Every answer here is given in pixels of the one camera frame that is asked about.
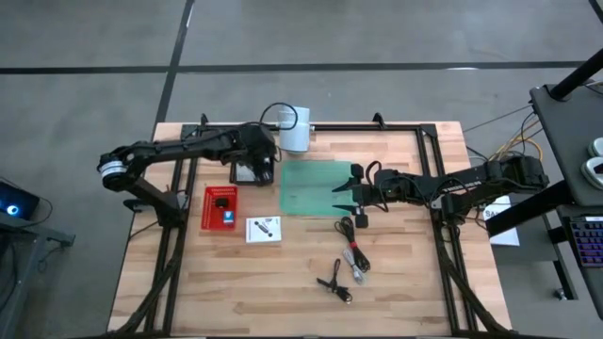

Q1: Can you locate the grey side desk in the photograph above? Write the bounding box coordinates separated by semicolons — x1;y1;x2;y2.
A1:
529;83;603;208

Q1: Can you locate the backlit keyboard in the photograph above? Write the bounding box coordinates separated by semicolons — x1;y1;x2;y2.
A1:
569;217;603;268

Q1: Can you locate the yellow wire bundle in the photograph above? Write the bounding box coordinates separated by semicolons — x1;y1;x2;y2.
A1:
488;122;544;162

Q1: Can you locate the white printed box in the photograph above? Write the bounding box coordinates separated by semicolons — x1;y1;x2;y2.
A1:
245;216;283;244

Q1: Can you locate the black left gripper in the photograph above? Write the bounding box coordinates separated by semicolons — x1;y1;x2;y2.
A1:
237;122;279;186

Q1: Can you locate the white paper sheet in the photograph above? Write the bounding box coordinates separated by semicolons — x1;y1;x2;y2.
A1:
481;194;522;248

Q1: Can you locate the translucent green plastic bin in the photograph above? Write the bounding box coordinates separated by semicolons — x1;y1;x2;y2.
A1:
279;159;359;218

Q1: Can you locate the black aluminium table frame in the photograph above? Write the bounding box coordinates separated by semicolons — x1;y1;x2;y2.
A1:
107;112;514;339

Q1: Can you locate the black cable with red tie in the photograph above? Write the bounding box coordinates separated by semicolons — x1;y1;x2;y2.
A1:
334;216;372;274

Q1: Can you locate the short black usb cable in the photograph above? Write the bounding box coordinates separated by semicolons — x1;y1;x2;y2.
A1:
316;258;354;304

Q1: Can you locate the black device with blue light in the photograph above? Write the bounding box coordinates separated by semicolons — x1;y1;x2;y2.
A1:
0;180;41;221

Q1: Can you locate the grey metal stand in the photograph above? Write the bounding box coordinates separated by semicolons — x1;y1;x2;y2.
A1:
0;215;76;339

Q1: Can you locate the red plastic basket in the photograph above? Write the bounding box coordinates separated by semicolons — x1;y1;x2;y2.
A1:
201;185;239;232

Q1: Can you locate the black pole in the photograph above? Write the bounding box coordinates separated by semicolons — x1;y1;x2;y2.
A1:
548;46;603;103

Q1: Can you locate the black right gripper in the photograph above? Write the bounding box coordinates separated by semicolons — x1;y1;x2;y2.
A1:
332;163;399;230

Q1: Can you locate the black camera cable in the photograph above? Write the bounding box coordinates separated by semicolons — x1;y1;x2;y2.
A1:
259;102;300;132

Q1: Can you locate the white cylindrical camera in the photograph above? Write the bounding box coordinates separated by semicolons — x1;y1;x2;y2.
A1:
275;105;316;154

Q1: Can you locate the black plastic basket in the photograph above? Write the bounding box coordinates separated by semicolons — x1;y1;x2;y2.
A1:
229;159;276;186

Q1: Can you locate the white flat package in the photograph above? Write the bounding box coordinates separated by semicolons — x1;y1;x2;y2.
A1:
236;164;258;184

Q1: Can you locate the grey coiled cable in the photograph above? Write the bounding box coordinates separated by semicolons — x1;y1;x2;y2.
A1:
342;248;367;285

